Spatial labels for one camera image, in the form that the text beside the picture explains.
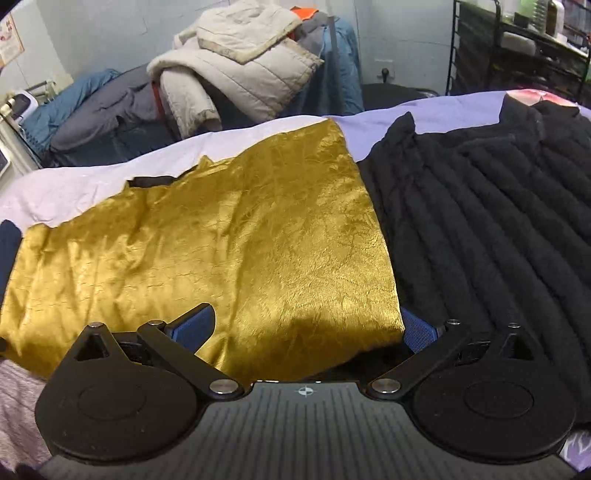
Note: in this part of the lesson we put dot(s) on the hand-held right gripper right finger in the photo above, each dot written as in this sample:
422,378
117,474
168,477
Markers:
418,330

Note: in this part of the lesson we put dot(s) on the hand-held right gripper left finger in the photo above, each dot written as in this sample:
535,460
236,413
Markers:
194,328

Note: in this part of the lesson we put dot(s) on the gold satin jacket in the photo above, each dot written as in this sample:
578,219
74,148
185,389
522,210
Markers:
231,240

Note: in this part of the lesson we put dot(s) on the black quilted jacket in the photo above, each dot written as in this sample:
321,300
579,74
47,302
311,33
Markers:
485,212

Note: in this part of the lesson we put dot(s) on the navy blue garment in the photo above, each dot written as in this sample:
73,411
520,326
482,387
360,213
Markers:
9,249

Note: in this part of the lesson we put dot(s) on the dark grey garment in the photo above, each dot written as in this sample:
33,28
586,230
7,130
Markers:
106,115

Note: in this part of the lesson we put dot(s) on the pink patterned cloth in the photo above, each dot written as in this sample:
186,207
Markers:
535,98

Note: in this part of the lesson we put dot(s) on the white appliance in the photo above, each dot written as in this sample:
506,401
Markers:
16,134

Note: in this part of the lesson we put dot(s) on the teal blue garment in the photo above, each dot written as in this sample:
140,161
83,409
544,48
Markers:
64,97

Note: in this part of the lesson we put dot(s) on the beige quilted jacket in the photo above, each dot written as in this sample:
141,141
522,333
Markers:
235,64

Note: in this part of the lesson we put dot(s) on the orange garment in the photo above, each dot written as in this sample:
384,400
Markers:
307,13

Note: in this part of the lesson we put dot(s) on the wall poster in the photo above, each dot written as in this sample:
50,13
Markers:
10,39

